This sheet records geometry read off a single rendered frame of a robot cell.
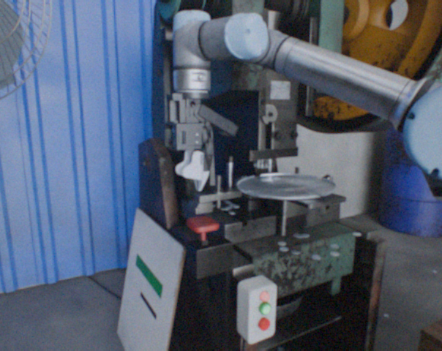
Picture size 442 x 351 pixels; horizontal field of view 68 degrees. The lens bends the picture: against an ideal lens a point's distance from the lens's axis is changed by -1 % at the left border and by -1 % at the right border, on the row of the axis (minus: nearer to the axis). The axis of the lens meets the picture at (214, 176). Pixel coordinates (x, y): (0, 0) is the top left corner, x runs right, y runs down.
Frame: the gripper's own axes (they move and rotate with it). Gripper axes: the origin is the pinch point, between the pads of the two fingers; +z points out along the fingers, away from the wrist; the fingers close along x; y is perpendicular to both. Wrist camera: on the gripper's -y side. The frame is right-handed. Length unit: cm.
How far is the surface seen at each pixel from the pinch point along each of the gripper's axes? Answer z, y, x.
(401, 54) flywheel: -33, -70, -2
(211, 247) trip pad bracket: 14.1, -0.9, 3.1
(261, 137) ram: -8.4, -26.7, -14.4
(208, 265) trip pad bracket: 18.2, 0.1, 3.2
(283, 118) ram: -13.8, -34.7, -14.4
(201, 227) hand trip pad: 8.8, 1.8, 3.5
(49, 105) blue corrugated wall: -18, 24, -135
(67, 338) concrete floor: 85, 28, -80
